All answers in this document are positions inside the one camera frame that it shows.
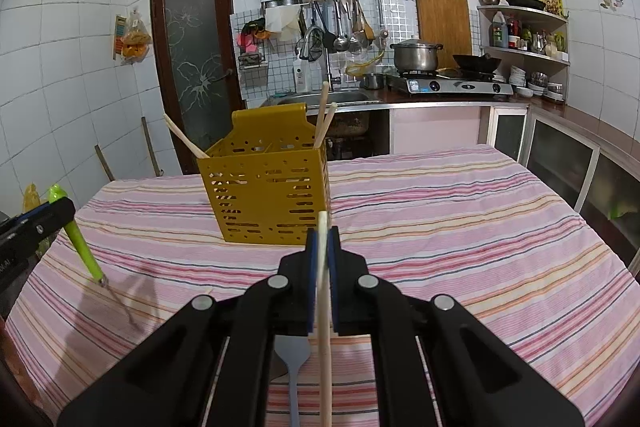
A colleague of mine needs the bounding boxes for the steel gas stove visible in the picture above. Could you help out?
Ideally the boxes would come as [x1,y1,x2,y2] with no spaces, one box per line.
[385,69,515,100]

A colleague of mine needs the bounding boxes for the steel faucet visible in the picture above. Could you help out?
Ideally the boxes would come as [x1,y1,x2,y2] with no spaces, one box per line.
[300,26,341,88]

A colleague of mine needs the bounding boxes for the black ladle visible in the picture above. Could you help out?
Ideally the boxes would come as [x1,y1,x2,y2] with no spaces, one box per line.
[312,0,337,50]

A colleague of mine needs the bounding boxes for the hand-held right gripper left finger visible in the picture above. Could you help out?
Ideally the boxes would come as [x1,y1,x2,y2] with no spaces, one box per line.
[57,227,321,427]

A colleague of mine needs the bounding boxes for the pink striped tablecloth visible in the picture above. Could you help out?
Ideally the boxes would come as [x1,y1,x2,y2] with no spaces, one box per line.
[5,144,640,427]

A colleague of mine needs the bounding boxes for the light blue spoon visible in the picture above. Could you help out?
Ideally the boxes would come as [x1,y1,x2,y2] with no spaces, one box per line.
[274,336,311,427]

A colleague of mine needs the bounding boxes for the long wooden stick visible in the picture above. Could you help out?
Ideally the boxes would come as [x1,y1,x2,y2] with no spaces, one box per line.
[141,117,163,178]

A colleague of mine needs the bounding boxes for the short wooden stick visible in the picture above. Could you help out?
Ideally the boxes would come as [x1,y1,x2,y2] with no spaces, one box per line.
[95,146,116,182]

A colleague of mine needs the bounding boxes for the steel cooking pot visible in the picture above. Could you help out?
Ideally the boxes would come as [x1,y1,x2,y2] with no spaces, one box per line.
[390,38,444,72]

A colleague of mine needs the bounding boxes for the steel ladle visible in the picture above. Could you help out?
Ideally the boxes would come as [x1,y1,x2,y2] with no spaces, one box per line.
[332,0,350,52]

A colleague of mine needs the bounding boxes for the orange hanging plastic bag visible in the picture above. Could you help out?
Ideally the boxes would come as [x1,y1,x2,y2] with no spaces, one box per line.
[121,9,152,65]

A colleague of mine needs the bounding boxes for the beige hanging cloth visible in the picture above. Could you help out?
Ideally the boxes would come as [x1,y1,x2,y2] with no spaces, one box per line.
[264,7,301,42]

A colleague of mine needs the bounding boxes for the rectangular wooden cutting board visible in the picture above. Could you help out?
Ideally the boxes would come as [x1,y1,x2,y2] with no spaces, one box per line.
[415,0,473,58]

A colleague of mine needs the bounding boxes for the steel spatula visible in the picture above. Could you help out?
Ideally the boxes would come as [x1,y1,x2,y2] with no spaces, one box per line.
[347,0,363,54]

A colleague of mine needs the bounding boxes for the kitchen counter cabinet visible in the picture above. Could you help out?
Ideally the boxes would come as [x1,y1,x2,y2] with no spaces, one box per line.
[387,99,640,268]

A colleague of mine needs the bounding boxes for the white corner shelf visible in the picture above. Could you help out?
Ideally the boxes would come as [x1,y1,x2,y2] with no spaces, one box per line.
[476,4,571,105]

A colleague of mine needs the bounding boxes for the yellow perforated utensil holder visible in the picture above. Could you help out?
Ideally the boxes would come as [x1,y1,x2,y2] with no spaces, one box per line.
[196,103,331,248]

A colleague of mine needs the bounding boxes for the steel sink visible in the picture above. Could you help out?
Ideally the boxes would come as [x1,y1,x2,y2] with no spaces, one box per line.
[260,88,381,108]

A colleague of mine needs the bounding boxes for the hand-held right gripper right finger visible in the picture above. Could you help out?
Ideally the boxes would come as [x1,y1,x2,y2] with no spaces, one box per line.
[327,227,586,427]

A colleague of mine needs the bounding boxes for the pink rubber gloves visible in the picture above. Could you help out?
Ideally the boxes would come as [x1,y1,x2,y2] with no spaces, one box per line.
[239,21,273,55]

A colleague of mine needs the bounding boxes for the cooking oil bottle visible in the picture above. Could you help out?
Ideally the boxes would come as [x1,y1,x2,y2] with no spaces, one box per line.
[490,11,509,48]

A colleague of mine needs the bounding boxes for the white detergent bottle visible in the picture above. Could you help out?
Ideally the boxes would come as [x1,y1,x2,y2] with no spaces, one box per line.
[292,59,311,92]

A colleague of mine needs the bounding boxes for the brown frosted glass door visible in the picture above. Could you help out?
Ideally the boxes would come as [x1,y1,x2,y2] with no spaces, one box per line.
[150,0,241,175]

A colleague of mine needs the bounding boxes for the green handled fork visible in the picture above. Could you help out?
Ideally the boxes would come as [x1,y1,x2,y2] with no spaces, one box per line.
[47,183,143,333]

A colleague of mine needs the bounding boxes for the small hanging wall board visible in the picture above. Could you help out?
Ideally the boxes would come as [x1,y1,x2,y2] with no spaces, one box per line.
[113,14,126,60]

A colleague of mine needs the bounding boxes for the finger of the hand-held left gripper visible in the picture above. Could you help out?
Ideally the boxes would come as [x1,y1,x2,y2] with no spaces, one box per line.
[0,202,51,233]
[0,197,76,258]

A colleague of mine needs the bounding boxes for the wooden spatula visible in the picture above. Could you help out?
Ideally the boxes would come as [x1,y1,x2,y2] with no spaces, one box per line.
[357,0,376,42]

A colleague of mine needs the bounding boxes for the black wok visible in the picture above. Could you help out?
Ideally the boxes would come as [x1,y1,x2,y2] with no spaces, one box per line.
[452,52,503,74]

